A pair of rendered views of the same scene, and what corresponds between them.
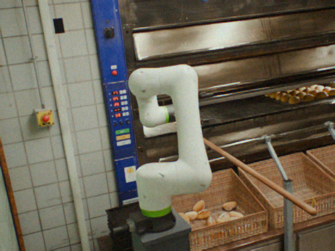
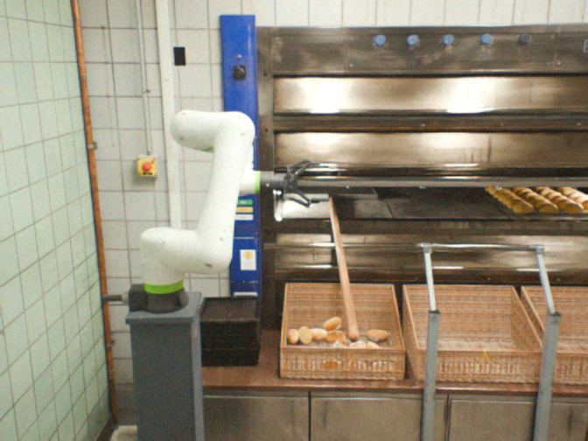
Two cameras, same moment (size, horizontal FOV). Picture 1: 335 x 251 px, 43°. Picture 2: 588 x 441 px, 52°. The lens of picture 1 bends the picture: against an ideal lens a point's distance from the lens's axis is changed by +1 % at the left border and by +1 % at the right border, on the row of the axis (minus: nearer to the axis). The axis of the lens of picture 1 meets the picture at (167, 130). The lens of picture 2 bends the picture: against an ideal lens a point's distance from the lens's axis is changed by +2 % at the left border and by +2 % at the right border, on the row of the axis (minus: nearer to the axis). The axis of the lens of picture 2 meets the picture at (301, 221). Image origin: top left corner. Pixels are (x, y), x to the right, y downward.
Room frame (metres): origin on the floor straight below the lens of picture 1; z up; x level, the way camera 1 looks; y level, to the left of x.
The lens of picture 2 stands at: (0.00, -0.91, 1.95)
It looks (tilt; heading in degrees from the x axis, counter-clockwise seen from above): 15 degrees down; 19
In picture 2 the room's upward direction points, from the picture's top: straight up
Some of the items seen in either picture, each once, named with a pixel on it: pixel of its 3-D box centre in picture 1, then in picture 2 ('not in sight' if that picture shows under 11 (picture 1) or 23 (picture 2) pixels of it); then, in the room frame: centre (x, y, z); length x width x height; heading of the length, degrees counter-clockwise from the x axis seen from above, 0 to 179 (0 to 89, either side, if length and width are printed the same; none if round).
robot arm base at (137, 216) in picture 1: (144, 220); (147, 295); (1.49, 0.13, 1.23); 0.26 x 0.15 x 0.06; 112
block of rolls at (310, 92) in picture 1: (294, 90); (542, 196); (3.52, -1.12, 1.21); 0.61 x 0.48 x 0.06; 18
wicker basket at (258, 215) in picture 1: (211, 207); (340, 327); (2.50, -0.24, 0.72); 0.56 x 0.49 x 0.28; 107
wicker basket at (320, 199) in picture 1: (289, 187); (467, 330); (2.68, -0.81, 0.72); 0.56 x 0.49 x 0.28; 108
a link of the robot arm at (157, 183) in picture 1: (157, 187); (166, 258); (1.51, 0.06, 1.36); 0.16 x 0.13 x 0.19; 92
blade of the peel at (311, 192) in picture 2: not in sight; (329, 190); (3.36, 0.08, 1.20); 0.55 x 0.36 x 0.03; 108
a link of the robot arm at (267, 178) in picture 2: (170, 113); (268, 182); (2.13, -0.03, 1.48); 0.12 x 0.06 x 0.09; 18
